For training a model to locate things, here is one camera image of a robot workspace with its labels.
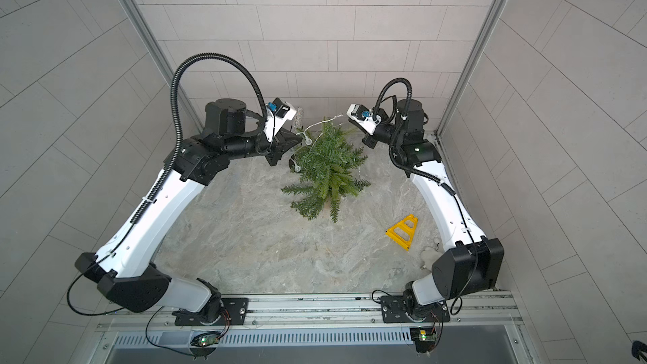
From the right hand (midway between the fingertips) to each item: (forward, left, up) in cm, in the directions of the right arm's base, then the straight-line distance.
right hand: (353, 116), depth 71 cm
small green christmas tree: (-9, +9, -10) cm, 16 cm away
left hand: (-10, +13, +3) cm, 17 cm away
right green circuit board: (-49, -16, -38) cm, 64 cm away
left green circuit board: (-47, +42, -33) cm, 71 cm away
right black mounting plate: (-42, -9, -37) cm, 57 cm away
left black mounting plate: (-40, +37, -35) cm, 65 cm away
